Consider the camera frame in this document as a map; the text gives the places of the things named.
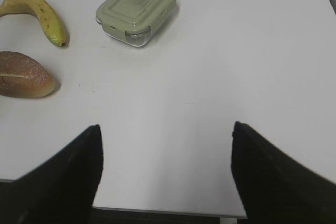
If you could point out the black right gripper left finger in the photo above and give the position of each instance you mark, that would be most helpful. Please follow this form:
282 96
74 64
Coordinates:
62 189

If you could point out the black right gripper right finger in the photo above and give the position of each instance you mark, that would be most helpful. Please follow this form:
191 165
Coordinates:
273 187

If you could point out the brown bread roll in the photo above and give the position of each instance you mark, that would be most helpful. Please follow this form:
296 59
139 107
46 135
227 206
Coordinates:
24 77

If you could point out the yellow banana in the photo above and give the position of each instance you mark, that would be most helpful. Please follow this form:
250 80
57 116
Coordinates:
49 20

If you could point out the green lidded glass container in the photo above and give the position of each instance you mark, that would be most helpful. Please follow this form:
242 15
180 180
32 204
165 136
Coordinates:
134 22

